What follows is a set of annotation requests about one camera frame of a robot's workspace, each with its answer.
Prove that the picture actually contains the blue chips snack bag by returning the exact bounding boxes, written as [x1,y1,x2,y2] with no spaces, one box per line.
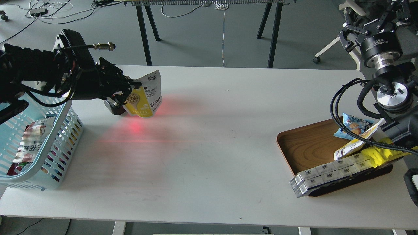
[333,113,375,140]

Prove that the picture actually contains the red white snack bag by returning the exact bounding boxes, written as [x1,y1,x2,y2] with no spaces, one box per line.
[7,117,55,176]

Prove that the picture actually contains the yellow cartoon snack bag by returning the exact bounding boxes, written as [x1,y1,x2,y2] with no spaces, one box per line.
[360,146,411,168]

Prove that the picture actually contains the light blue plastic basket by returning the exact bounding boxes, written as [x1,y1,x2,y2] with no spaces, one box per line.
[0,94,83,191]

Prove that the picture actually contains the white hanging cable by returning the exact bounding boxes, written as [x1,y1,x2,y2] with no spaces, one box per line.
[215,3,229,68]

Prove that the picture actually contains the black barcode scanner red window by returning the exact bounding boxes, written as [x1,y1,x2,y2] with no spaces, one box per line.
[104,98,126,116]

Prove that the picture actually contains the yellow nut snack pouch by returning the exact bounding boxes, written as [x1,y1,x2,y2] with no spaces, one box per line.
[123,70,162,118]

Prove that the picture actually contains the brown wooden tray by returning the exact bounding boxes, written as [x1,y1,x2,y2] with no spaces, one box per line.
[277,119,393,197]

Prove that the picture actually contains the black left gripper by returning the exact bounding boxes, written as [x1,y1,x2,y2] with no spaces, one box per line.
[71,57,142,105]

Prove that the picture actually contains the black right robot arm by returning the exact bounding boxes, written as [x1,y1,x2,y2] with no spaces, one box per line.
[339,0,417,156]

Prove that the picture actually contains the black trestle table legs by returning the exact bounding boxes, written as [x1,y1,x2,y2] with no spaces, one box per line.
[132,0,289,69]

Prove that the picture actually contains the white office chair base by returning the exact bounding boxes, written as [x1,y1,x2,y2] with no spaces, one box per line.
[313,0,366,71]

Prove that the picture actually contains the floor cables and adapter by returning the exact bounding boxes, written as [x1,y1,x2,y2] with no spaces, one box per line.
[0,0,115,44]

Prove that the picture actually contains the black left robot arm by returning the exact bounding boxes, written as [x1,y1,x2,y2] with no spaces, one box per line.
[1,29,142,123]

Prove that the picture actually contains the white yellow snack pouch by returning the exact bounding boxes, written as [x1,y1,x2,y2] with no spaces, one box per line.
[333,119,384,160]

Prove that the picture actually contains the long silver snack box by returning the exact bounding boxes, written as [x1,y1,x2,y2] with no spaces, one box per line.
[289,153,373,198]

